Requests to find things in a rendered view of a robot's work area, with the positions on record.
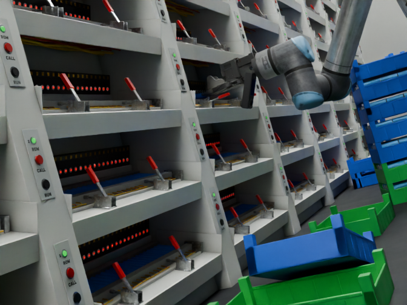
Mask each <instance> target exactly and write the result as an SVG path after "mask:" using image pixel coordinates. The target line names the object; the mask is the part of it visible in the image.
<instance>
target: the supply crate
mask: <svg viewBox="0 0 407 305"><path fill-rule="evenodd" d="M406 70H407V52H404V53H400V54H397V55H393V56H390V57H386V58H383V59H379V60H377V61H373V62H369V63H367V64H363V65H358V63H357V59H356V60H354V62H353V64H352V69H351V74H350V76H349V77H350V78H351V82H352V86H354V85H357V81H360V80H362V81H363V83H364V82H368V81H371V80H374V79H378V78H381V77H385V76H389V75H392V74H395V73H399V72H402V71H406Z"/></svg>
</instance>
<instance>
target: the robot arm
mask: <svg viewBox="0 0 407 305"><path fill-rule="evenodd" d="M396 1H397V2H398V4H399V6H400V8H401V9H402V12H403V13H404V15H405V16H406V18H407V0H396ZM371 4H372V0H343V2H342V6H341V8H340V12H339V16H338V18H337V22H336V26H335V29H334V33H333V36H332V39H331V43H330V45H329V49H328V53H327V55H326V59H325V63H324V64H323V67H322V71H321V73H320V74H315V72H314V69H313V65H312V62H314V61H315V56H314V53H313V51H312V49H311V46H310V45H309V43H308V41H307V40H306V39H305V38H304V37H303V36H298V37H295V38H291V39H290V40H288V41H285V42H283V43H281V44H278V45H275V46H273V47H271V48H267V49H266V50H263V51H260V52H258V53H256V54H255V53H249V54H248V55H247V56H244V57H242V58H234V59H233V60H230V61H228V62H226V63H223V64H220V69H221V71H220V72H221V74H222V77H224V79H219V78H218V77H217V76H213V77H212V76H208V77H207V91H206V92H204V93H202V94H201V95H202V96H206V97H208V96H214V95H217V94H220V93H223V92H226V91H229V90H232V89H235V88H239V87H241V86H243V85H244V87H243V96H242V104H241V107H242V108H246V109H252V107H253V100H254V90H255V86H256V77H258V78H259V79H262V78H264V79H266V80H267V79H270V78H272V77H275V76H278V75H280V74H283V73H284V75H285V79H286V82H287V84H288V88H289V90H290V93H291V97H292V102H293V103H294V106H295V107H296V108H297V109H298V110H309V109H312V108H315V107H318V106H320V105H322V104H323V103H324V102H329V101H333V102H334V101H338V100H342V99H344V98H346V97H347V96H348V94H349V93H350V92H351V88H352V82H351V78H350V77H349V76H350V74H351V67H352V64H353V62H354V58H355V55H356V52H357V48H358V46H359V42H360V38H361V36H362V33H363V29H364V26H365V23H366V19H367V17H368V13H369V9H370V7H371ZM252 67H253V69H252Z"/></svg>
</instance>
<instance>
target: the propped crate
mask: <svg viewBox="0 0 407 305"><path fill-rule="evenodd" d="M330 218H331V223H332V227H333V228H332V229H328V230H325V231H320V232H315V233H312V234H306V235H301V236H298V237H293V238H287V239H284V240H279V241H274V242H271V243H266V244H261V245H257V243H256V236H255V235H253V234H249V235H244V236H243V240H244V245H245V253H246V257H247V264H248V271H249V276H252V277H260V278H269V279H274V280H281V281H285V280H291V279H295V278H300V277H306V276H310V275H315V274H321V273H325V272H331V271H337V270H341V269H346V268H350V267H356V266H361V265H365V264H371V263H374V259H373V256H372V251H373V250H376V249H377V248H376V243H375V239H374V235H373V232H372V231H368V232H363V236H362V235H360V234H357V233H355V232H353V231H351V230H349V229H347V228H346V227H345V224H344V221H343V215H342V214H335V215H331V216H330Z"/></svg>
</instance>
